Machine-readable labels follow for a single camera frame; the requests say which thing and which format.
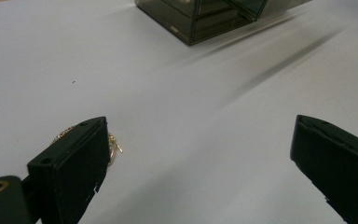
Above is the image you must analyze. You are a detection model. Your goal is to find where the gold chain jewelry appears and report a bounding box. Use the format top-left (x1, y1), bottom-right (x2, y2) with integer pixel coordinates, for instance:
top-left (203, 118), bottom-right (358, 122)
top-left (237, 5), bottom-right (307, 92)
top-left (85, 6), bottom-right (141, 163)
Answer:
top-left (51, 125), bottom-right (124, 168)

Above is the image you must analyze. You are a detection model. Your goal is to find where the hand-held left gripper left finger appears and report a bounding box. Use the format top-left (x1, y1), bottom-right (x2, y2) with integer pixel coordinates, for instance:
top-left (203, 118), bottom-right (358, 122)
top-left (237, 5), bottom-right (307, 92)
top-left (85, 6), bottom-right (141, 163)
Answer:
top-left (26, 116), bottom-right (111, 224)

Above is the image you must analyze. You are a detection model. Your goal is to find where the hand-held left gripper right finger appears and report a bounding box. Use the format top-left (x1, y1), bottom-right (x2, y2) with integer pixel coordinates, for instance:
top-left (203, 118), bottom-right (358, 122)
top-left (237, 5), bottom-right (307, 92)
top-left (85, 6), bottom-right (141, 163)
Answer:
top-left (289, 114), bottom-right (358, 224)

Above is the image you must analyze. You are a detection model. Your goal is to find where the smoky transparent drawer box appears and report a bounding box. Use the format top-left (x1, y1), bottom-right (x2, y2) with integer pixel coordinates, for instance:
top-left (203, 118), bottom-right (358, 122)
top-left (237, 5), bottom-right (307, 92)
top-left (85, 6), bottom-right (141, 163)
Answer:
top-left (133, 0), bottom-right (313, 47)

